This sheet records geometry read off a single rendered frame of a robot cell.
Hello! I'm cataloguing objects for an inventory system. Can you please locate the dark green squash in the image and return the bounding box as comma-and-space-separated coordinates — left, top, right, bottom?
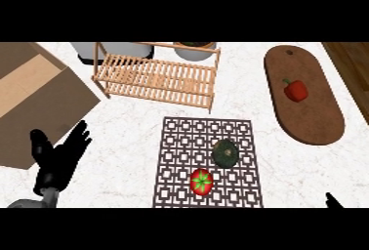
212, 139, 241, 169

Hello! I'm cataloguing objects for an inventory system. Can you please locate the brown patterned placemat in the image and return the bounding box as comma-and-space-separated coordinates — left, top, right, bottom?
152, 116, 266, 209

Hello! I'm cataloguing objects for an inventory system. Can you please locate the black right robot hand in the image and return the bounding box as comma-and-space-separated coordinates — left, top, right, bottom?
325, 191, 346, 209

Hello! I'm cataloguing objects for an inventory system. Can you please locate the red tomato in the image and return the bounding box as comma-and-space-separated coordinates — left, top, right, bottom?
189, 168, 216, 197

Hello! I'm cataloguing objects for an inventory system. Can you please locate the open wooden cabinet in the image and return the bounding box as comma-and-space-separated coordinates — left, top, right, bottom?
0, 42, 102, 171

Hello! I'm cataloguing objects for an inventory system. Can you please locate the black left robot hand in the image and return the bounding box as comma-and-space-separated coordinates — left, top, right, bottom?
30, 119, 93, 197

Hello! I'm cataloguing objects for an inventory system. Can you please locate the wooden tiered shelf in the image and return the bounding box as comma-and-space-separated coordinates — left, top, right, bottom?
92, 42, 222, 114

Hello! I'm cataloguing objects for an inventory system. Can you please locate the brown wooden panel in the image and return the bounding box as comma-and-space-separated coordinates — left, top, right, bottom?
322, 42, 369, 126

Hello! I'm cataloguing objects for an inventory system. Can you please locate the grey plant pot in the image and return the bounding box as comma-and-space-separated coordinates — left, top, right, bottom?
172, 42, 217, 63

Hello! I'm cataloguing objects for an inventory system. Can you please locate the brown oval cutting board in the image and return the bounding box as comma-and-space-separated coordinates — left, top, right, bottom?
263, 44, 346, 146

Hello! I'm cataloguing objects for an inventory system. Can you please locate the red bell pepper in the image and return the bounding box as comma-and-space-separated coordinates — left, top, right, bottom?
281, 78, 310, 104

